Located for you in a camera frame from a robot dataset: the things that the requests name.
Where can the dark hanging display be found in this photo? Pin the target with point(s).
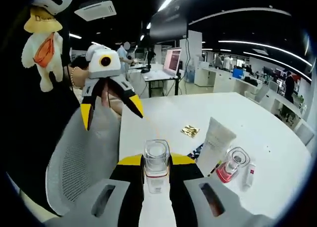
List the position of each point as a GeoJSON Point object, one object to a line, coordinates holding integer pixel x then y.
{"type": "Point", "coordinates": [168, 18]}

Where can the blue storage box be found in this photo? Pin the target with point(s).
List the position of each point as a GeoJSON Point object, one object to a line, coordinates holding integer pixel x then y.
{"type": "Point", "coordinates": [239, 73]}

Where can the monitor with pink screen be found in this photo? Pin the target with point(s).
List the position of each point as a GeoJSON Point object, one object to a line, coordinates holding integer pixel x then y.
{"type": "Point", "coordinates": [172, 62]}

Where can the small white skincare bottle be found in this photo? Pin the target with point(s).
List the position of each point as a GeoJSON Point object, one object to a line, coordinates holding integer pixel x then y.
{"type": "Point", "coordinates": [248, 175]}
{"type": "Point", "coordinates": [156, 167]}

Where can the plush duck toy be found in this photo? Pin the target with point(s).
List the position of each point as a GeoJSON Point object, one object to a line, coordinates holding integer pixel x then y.
{"type": "Point", "coordinates": [42, 53]}

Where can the white skincare tube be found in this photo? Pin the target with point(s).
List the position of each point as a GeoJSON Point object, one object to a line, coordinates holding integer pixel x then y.
{"type": "Point", "coordinates": [215, 147]}

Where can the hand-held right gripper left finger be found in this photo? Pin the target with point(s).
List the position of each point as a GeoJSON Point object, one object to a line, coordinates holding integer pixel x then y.
{"type": "Point", "coordinates": [99, 202]}

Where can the person's left hand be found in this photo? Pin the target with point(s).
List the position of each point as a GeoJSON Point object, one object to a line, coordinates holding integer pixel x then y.
{"type": "Point", "coordinates": [107, 95]}

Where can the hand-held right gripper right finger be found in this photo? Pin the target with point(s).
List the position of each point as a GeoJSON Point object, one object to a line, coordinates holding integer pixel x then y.
{"type": "Point", "coordinates": [198, 202]}

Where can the red collar skincare pump bottle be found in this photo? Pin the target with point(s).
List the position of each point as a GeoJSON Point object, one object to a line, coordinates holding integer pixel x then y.
{"type": "Point", "coordinates": [230, 167]}

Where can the gold foil skincare sachet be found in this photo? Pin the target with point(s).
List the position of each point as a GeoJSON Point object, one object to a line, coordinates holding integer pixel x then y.
{"type": "Point", "coordinates": [190, 130]}

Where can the white wearable device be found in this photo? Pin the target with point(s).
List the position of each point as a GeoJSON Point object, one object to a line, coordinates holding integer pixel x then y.
{"type": "Point", "coordinates": [53, 0]}

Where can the person's black clothing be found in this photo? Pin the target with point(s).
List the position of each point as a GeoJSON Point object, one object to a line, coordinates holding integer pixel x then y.
{"type": "Point", "coordinates": [29, 137]}

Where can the black green skincare mask packet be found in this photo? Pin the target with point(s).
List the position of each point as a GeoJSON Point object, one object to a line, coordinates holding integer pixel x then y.
{"type": "Point", "coordinates": [196, 152]}

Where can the grey mesh office chair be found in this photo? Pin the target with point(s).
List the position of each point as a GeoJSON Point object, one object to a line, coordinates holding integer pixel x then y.
{"type": "Point", "coordinates": [79, 162]}

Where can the ceiling air conditioner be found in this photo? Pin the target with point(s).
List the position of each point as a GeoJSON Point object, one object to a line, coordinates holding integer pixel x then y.
{"type": "Point", "coordinates": [95, 10]}

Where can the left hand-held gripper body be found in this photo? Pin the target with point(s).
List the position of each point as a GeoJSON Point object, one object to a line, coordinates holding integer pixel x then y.
{"type": "Point", "coordinates": [104, 68]}

